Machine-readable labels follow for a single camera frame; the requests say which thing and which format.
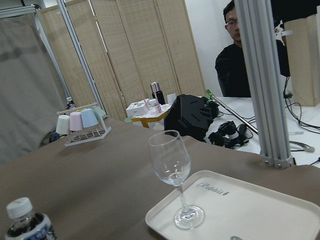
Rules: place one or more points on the seated person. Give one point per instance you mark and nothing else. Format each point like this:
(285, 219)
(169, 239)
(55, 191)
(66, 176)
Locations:
(230, 63)

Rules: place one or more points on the white cup rack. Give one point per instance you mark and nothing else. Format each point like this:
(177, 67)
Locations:
(88, 134)

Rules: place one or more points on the black thermos flask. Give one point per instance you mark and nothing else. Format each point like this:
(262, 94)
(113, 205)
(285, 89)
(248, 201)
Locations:
(157, 93)

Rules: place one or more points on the aluminium frame post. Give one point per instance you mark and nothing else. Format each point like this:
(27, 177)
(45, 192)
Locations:
(262, 65)

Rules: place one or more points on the green cup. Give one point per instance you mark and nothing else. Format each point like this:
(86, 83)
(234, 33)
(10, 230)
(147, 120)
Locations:
(98, 112)

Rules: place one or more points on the tea bottle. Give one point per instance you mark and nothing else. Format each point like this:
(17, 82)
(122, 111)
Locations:
(26, 223)

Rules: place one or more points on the white cup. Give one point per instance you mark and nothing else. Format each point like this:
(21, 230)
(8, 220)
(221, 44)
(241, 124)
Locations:
(63, 125)

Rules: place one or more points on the black camera gear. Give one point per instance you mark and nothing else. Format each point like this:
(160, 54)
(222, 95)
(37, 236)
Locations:
(230, 136)

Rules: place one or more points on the cream rabbit tray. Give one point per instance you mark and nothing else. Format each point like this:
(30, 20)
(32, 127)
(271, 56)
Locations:
(236, 210)

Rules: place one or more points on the metal reacher pole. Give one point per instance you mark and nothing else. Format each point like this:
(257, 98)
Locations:
(211, 96)

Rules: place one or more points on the bamboo folding screen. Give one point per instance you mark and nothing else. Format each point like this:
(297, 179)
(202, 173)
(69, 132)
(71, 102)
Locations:
(129, 44)

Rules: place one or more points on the clear wine glass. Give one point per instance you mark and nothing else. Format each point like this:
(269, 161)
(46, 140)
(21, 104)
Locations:
(172, 165)

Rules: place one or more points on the pink cup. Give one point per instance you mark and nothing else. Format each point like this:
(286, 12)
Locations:
(75, 121)

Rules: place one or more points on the blue cup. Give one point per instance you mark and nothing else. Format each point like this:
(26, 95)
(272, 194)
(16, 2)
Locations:
(88, 118)

